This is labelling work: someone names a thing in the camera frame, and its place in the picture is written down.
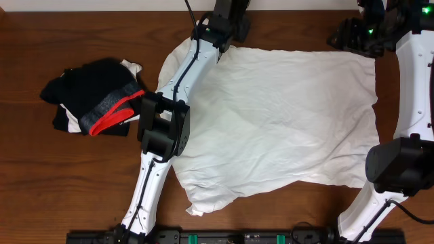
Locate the white t-shirt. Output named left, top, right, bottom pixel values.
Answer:
left=173, top=46, right=379, bottom=216

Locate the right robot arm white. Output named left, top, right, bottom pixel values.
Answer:
left=327, top=0, right=433, bottom=243

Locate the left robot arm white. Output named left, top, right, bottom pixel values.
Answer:
left=108, top=12, right=250, bottom=243

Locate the black folded clothes pile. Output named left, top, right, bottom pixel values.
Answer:
left=40, top=58, right=145, bottom=136

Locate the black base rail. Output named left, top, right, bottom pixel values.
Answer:
left=66, top=222, right=406, bottom=244

